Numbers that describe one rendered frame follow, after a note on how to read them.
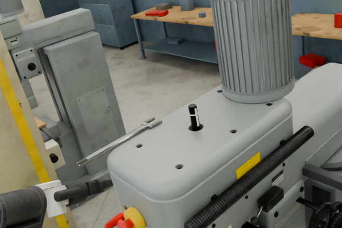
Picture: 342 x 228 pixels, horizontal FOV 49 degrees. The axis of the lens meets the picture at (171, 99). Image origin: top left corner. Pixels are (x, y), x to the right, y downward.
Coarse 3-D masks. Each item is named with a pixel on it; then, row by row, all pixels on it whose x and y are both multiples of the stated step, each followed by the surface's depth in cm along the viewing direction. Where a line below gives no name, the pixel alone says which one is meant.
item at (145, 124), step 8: (152, 120) 100; (160, 120) 98; (136, 128) 96; (144, 128) 96; (128, 136) 93; (112, 144) 91; (120, 144) 92; (96, 152) 89; (104, 152) 89; (80, 160) 87; (88, 160) 87
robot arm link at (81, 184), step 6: (72, 180) 141; (78, 180) 141; (96, 180) 146; (102, 180) 147; (78, 186) 138; (84, 186) 140; (90, 186) 142; (96, 186) 145; (102, 186) 145; (84, 192) 139; (90, 192) 142; (96, 192) 144; (84, 198) 140
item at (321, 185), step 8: (336, 152) 126; (328, 160) 123; (336, 160) 123; (328, 168) 123; (336, 168) 123; (304, 184) 126; (312, 184) 123; (320, 184) 120; (304, 192) 127; (312, 192) 124; (320, 192) 121; (328, 192) 119; (336, 192) 118; (312, 200) 125; (320, 200) 122; (328, 200) 120; (336, 200) 119; (320, 216) 126; (328, 216) 123
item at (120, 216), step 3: (120, 213) 96; (123, 213) 97; (117, 216) 96; (120, 216) 96; (123, 216) 96; (111, 219) 95; (114, 219) 95; (117, 219) 95; (123, 219) 96; (108, 222) 94; (111, 222) 94; (114, 222) 94; (117, 222) 95; (105, 225) 94; (108, 225) 94; (111, 225) 94; (114, 225) 94
